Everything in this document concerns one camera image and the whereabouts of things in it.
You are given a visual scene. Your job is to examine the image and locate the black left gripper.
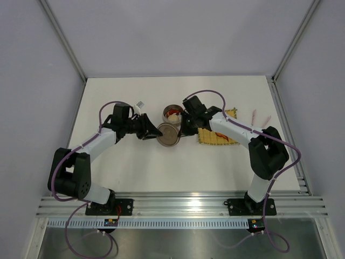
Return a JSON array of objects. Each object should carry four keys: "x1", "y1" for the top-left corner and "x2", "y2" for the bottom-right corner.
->
[{"x1": 123, "y1": 113, "x2": 162, "y2": 140}]

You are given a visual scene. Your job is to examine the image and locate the round brown lunch box lid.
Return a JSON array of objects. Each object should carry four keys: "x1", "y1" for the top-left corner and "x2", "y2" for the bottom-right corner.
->
[{"x1": 157, "y1": 122, "x2": 180, "y2": 147}]

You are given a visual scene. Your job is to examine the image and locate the white steamed bun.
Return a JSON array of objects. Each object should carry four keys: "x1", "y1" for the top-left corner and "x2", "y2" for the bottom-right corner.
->
[{"x1": 168, "y1": 114, "x2": 180, "y2": 123}]

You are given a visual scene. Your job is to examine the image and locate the round metal lunch box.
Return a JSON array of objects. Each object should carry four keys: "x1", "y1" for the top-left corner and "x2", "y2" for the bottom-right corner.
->
[{"x1": 162, "y1": 105, "x2": 183, "y2": 127}]

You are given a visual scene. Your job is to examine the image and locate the brown chicken drumstick toy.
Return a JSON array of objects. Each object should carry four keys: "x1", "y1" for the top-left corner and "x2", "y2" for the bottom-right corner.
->
[{"x1": 165, "y1": 108, "x2": 180, "y2": 117}]

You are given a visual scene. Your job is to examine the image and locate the metal tongs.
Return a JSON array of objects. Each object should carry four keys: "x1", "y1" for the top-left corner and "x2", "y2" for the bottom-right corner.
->
[{"x1": 251, "y1": 109, "x2": 272, "y2": 128}]

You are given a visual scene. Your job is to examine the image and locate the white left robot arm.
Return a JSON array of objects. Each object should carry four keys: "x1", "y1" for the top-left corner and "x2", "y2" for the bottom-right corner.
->
[{"x1": 47, "y1": 113, "x2": 163, "y2": 215}]

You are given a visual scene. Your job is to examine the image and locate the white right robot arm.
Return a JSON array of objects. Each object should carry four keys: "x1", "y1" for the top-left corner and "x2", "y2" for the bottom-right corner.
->
[{"x1": 179, "y1": 106, "x2": 289, "y2": 214}]

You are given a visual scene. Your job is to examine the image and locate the yellow bamboo mat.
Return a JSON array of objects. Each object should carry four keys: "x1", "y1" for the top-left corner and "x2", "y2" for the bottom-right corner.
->
[{"x1": 196, "y1": 107, "x2": 240, "y2": 147}]

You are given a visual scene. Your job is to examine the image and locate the orange pumpkin slice toy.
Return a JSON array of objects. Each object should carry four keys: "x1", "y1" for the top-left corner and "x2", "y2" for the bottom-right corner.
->
[{"x1": 215, "y1": 132, "x2": 229, "y2": 141}]

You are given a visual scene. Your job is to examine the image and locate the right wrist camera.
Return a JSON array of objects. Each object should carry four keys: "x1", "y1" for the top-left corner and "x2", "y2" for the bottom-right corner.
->
[{"x1": 182, "y1": 96, "x2": 207, "y2": 116}]

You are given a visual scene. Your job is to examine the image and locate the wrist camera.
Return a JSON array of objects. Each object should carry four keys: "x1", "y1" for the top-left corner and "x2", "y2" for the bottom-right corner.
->
[
  {"x1": 113, "y1": 101, "x2": 144, "y2": 120},
  {"x1": 182, "y1": 96, "x2": 207, "y2": 116}
]

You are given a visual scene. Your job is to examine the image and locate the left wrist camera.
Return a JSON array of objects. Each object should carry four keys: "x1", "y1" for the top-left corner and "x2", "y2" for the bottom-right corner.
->
[{"x1": 113, "y1": 101, "x2": 144, "y2": 120}]

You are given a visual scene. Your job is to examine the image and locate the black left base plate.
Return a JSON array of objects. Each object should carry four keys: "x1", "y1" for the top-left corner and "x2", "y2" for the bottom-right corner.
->
[{"x1": 85, "y1": 198, "x2": 134, "y2": 216}]

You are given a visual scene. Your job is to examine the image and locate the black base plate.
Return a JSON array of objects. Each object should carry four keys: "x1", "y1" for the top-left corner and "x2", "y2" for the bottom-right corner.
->
[
  {"x1": 85, "y1": 198, "x2": 134, "y2": 216},
  {"x1": 223, "y1": 198, "x2": 277, "y2": 216}
]

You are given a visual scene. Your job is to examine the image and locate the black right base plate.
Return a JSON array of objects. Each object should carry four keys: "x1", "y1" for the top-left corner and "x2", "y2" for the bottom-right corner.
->
[{"x1": 223, "y1": 198, "x2": 277, "y2": 216}]

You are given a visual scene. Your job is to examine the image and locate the aluminium mounting rail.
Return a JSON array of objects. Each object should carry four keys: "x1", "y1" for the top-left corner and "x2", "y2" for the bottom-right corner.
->
[{"x1": 36, "y1": 192, "x2": 328, "y2": 218}]

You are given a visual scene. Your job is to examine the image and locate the left aluminium frame post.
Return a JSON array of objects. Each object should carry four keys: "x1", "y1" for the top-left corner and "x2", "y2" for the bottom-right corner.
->
[{"x1": 38, "y1": 0, "x2": 87, "y2": 85}]

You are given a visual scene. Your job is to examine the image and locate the aluminium frame post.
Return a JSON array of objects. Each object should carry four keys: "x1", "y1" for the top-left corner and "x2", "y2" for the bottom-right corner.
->
[
  {"x1": 271, "y1": 0, "x2": 322, "y2": 83},
  {"x1": 38, "y1": 0, "x2": 87, "y2": 85}
]

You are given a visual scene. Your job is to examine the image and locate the white slotted cable duct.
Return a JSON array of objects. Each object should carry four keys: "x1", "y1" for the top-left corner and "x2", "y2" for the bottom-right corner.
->
[{"x1": 47, "y1": 218, "x2": 249, "y2": 229}]

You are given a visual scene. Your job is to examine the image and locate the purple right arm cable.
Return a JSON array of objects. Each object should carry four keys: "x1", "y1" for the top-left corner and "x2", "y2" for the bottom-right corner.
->
[{"x1": 183, "y1": 89, "x2": 302, "y2": 253}]

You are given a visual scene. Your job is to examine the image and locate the right aluminium frame post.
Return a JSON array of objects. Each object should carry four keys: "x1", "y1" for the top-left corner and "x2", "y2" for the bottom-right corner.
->
[{"x1": 271, "y1": 0, "x2": 322, "y2": 83}]

